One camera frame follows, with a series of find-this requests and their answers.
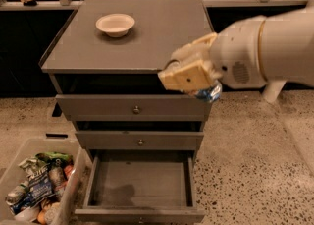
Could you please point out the white paper bowl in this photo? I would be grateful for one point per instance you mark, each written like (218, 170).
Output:
(115, 25)

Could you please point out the clear plastic storage bin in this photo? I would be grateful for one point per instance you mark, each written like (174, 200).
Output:
(54, 210)

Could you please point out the white diagonal pole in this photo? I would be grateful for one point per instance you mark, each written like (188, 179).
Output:
(272, 90)

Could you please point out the grey drawer cabinet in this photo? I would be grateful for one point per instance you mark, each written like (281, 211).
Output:
(86, 61)

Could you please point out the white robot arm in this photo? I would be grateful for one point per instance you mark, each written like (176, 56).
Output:
(286, 47)

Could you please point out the silver can in bin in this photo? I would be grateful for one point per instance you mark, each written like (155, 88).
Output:
(17, 193)

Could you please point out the grey middle drawer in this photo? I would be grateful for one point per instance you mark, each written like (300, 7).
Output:
(144, 140)

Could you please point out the grey open bottom drawer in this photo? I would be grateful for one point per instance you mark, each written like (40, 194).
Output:
(141, 187)

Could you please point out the green snack bag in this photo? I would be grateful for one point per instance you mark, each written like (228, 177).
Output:
(55, 158)

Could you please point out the grey top drawer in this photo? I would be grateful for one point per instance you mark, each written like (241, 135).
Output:
(133, 108)

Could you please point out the blue silver redbull can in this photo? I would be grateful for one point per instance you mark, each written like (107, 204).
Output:
(209, 94)

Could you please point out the dark blue chip bag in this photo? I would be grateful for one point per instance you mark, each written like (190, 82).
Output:
(40, 188)

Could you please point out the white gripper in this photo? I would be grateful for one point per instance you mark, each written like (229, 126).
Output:
(235, 52)

